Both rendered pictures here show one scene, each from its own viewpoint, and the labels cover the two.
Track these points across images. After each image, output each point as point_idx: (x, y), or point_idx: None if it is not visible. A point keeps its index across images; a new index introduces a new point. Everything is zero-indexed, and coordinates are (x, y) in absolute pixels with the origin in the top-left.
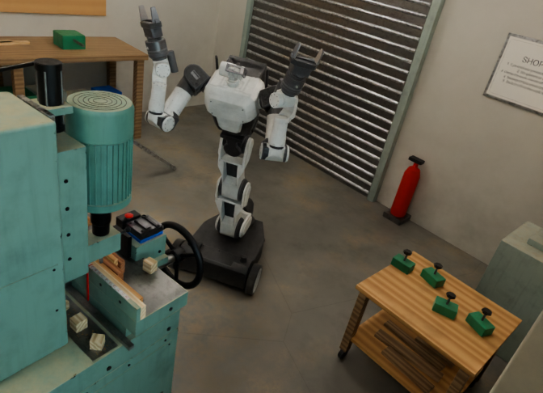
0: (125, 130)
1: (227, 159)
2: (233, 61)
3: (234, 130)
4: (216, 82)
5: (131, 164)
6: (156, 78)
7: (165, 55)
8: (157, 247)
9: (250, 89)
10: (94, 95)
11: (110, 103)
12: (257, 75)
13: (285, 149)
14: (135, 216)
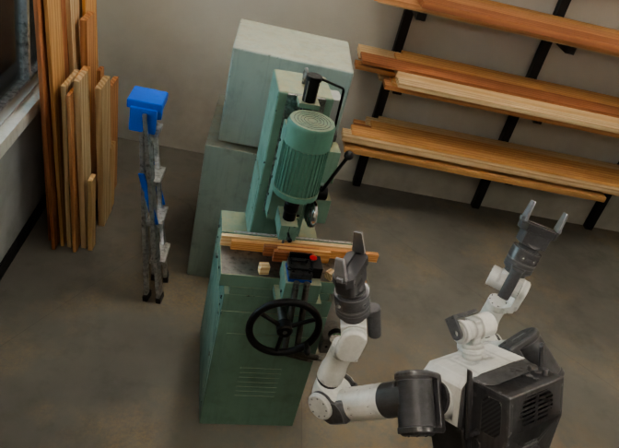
0: (286, 134)
1: None
2: (541, 374)
3: None
4: (489, 347)
5: (286, 169)
6: (508, 299)
7: (506, 264)
8: (282, 283)
9: (447, 365)
10: (322, 123)
11: (306, 121)
12: (479, 380)
13: (319, 391)
14: (312, 264)
